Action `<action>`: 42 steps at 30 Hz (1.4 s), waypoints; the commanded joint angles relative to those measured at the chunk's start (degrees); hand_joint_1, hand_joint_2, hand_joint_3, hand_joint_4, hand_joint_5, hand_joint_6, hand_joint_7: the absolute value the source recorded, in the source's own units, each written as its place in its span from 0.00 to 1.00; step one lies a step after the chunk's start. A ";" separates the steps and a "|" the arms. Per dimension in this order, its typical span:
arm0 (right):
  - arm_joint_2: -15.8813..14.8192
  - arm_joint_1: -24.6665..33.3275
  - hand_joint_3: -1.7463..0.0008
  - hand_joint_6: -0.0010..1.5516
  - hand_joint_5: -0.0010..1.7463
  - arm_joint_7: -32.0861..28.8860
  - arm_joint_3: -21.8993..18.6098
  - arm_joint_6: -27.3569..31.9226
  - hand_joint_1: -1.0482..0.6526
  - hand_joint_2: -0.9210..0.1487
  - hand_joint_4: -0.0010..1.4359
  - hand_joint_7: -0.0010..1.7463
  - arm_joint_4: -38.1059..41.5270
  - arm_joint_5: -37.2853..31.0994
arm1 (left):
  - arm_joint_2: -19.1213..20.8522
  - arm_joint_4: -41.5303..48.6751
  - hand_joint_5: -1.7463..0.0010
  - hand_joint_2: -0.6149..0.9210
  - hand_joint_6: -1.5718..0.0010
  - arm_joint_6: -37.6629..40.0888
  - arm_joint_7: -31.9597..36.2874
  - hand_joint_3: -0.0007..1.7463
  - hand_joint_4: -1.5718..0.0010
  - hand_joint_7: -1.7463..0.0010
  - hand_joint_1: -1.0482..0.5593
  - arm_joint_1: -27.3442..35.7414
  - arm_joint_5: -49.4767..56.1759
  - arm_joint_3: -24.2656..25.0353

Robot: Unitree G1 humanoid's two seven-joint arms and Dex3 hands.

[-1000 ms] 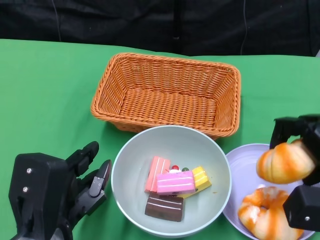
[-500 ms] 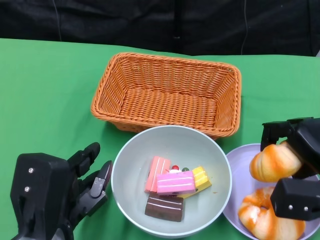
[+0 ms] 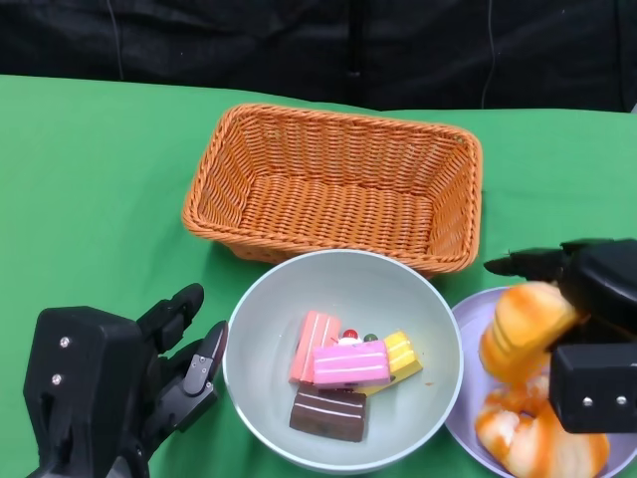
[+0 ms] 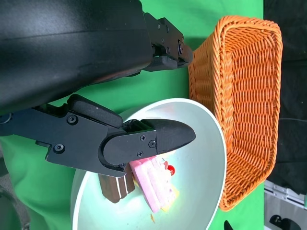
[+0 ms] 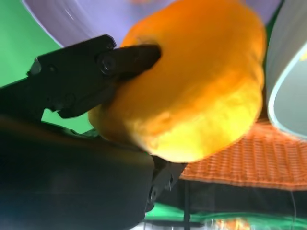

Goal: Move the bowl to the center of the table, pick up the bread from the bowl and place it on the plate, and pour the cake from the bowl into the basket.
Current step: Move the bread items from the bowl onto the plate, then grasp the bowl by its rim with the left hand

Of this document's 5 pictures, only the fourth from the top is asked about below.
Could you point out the black backdrop cloth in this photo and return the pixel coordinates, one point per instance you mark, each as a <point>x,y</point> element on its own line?
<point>292,72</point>

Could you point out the brown chocolate cake slice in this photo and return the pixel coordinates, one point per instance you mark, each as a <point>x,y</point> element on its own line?
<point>115,189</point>

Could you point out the aluminium case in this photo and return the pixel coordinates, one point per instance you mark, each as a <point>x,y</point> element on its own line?
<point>283,194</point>

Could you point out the green tablecloth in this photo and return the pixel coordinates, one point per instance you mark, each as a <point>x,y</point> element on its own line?
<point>48,191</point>

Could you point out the pale green bowl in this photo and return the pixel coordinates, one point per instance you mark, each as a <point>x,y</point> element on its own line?
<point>204,167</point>

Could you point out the bright pink cake slice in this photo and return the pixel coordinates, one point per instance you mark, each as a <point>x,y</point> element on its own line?
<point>153,184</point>

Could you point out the orange wicker basket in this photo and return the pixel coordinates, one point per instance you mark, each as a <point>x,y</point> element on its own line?
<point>251,107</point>

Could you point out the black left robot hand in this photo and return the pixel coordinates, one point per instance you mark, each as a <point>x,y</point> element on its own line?
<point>72,48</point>

